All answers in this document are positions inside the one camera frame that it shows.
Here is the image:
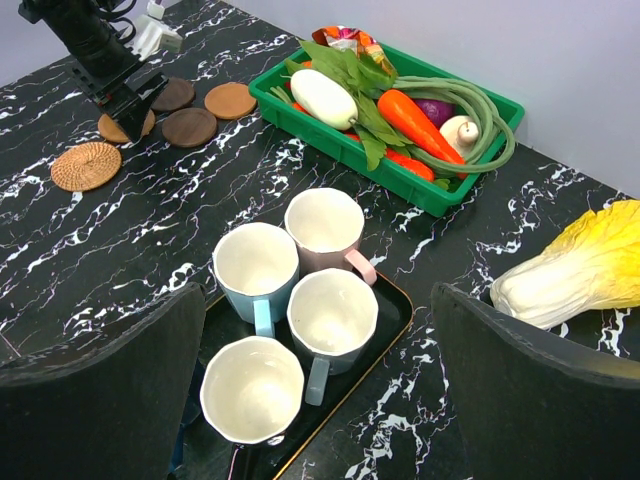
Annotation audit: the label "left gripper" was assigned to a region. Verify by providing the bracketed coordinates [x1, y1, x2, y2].
[62, 22, 168, 142]

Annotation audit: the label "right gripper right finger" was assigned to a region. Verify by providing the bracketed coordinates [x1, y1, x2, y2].
[431, 283, 639, 479]

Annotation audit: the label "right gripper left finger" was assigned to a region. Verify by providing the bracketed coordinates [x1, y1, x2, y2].
[1, 283, 205, 479]

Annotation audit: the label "light brown wooden coaster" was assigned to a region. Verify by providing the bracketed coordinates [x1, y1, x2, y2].
[97, 110, 156, 144]
[204, 82, 257, 120]

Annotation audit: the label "dark walnut coaster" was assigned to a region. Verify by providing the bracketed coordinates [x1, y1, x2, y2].
[151, 77, 196, 113]
[162, 107, 217, 148]

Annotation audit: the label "woven rattan coaster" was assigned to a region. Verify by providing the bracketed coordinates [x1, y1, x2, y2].
[51, 142, 122, 192]

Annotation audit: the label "pink cup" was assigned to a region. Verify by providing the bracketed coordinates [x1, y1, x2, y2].
[284, 187, 377, 285]

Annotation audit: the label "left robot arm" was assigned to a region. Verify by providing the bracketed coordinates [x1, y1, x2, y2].
[18, 0, 168, 142]

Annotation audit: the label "white cup dark body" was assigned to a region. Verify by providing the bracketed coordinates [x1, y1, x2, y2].
[200, 336, 305, 445]

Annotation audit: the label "light blue cup left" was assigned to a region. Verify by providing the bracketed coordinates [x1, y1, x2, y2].
[213, 222, 300, 338]

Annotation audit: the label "grey blue cup right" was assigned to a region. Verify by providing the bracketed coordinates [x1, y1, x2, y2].
[287, 268, 379, 406]

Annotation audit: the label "yellow napa cabbage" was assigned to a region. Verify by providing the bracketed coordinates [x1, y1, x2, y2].
[490, 200, 639, 329]

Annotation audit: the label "white radish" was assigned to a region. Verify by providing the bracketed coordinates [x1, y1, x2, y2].
[290, 69, 358, 131]

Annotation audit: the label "black serving tray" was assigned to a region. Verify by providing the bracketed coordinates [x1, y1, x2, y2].
[177, 269, 415, 480]

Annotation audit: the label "colourful snack packet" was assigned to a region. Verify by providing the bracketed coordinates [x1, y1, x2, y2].
[312, 25, 397, 76]

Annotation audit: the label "leafy green vegetable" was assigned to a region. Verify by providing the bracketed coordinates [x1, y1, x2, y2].
[269, 40, 412, 171]

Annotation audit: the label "orange carrot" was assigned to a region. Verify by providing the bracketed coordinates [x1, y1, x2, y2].
[377, 89, 464, 165]

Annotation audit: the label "green long beans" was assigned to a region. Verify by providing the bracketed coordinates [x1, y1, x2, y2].
[393, 76, 516, 176]

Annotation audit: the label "white mushroom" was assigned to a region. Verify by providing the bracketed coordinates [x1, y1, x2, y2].
[440, 115, 480, 155]

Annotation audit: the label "green plastic vegetable tray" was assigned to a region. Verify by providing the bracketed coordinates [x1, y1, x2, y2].
[249, 44, 525, 217]

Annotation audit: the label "purple onion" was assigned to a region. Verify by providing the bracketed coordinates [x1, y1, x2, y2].
[414, 99, 455, 128]

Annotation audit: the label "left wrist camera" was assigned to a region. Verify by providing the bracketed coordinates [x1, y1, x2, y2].
[125, 14, 183, 61]

